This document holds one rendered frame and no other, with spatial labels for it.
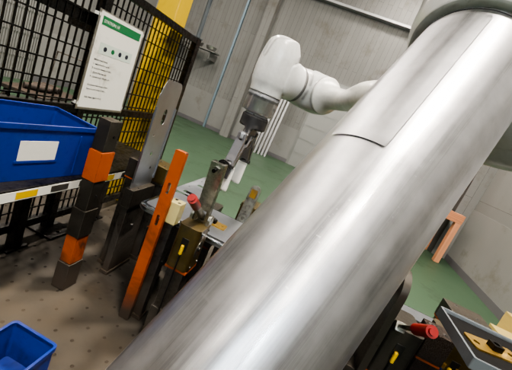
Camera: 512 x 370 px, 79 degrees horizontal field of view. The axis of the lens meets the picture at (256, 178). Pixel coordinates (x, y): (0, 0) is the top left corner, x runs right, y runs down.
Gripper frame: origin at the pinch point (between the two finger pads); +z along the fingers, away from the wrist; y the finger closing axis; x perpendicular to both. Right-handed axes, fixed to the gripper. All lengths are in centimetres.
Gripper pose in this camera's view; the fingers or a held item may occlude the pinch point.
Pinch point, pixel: (229, 180)
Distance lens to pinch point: 91.2
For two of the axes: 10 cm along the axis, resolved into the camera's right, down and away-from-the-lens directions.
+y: 2.3, -1.4, 9.6
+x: -9.0, -4.2, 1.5
